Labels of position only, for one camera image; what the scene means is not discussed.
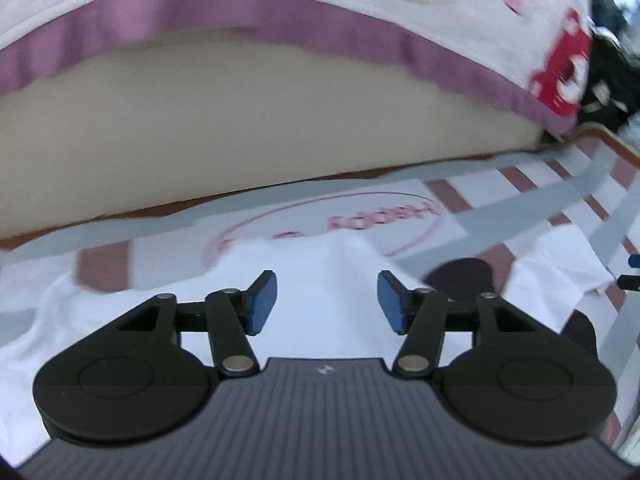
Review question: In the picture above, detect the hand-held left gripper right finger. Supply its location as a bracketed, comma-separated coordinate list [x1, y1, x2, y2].
[378, 270, 538, 378]

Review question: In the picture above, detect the checkered cartoon mat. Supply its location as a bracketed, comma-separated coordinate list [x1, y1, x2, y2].
[0, 130, 640, 461]

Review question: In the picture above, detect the beige mattress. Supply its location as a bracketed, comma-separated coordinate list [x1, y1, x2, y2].
[0, 27, 543, 241]

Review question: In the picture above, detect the white shirt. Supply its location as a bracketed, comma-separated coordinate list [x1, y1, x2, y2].
[0, 225, 623, 466]

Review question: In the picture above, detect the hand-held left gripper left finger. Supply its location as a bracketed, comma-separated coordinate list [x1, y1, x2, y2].
[117, 270, 278, 378]

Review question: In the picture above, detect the dark cloth pile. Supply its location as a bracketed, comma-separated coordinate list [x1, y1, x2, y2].
[577, 0, 640, 133]

